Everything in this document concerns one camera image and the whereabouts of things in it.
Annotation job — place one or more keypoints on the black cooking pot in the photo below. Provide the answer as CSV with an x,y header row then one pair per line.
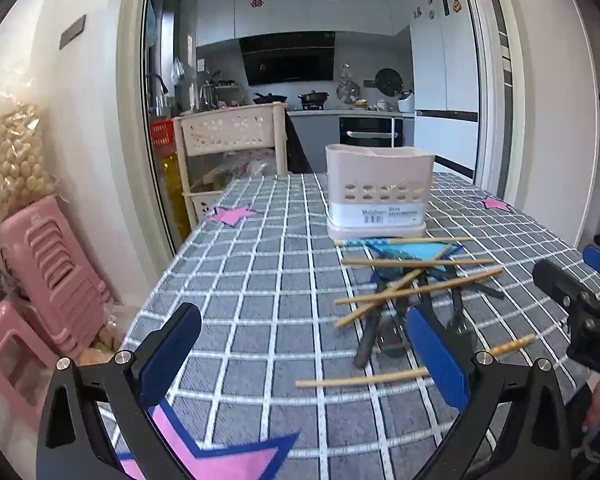
x,y
313,97

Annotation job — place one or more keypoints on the kitchen faucet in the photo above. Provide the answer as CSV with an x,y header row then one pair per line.
x,y
156,82

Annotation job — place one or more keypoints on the white refrigerator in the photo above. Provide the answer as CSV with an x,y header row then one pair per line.
x,y
442,75

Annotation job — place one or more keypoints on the clear bag of soybeans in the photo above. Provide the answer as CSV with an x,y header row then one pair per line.
x,y
17,160

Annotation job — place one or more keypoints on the hanging plastic bag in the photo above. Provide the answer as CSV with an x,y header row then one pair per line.
x,y
178,71

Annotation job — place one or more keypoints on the pink plastic stool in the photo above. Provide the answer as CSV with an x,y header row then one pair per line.
x,y
10,355

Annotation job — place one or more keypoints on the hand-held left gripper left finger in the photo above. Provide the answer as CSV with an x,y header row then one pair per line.
x,y
165,360

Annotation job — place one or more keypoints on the black range hood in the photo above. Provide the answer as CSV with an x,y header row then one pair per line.
x,y
290,60

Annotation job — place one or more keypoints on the black plastic utensil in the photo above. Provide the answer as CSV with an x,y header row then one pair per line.
x,y
487,291

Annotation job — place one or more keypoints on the beige plastic storage cart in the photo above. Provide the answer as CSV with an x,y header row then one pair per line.
x,y
225,130

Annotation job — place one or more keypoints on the white rice cooker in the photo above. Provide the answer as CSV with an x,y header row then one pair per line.
x,y
405,102

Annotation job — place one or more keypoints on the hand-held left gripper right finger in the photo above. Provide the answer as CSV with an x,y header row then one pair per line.
x,y
437,355

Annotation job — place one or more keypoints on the beige plastic utensil holder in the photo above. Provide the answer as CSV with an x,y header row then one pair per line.
x,y
380,185

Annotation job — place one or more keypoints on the white upper kitchen cabinets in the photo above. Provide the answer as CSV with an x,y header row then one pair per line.
x,y
300,20

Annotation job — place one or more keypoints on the grey wall switch panel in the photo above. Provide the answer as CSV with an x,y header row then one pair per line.
x,y
73,31

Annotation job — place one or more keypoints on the yellow cooking oil bottle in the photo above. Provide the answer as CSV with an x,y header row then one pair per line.
x,y
172,185

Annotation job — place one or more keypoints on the grey checked tablecloth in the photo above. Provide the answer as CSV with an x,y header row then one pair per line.
x,y
260,285

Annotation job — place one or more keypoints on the black built-in oven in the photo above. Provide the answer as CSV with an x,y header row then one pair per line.
x,y
370,132

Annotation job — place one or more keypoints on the dark grey plastic utensil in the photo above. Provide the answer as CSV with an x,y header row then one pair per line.
x,y
367,335

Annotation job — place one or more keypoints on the round black pan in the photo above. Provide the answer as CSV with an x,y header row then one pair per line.
x,y
388,81

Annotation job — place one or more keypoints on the stack of pink plastic stools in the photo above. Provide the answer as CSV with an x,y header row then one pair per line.
x,y
55,270

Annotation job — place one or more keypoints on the black wok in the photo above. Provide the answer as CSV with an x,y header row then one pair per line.
x,y
269,96

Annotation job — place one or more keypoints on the clear plastic floor bag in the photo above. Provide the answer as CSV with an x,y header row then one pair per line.
x,y
110,335

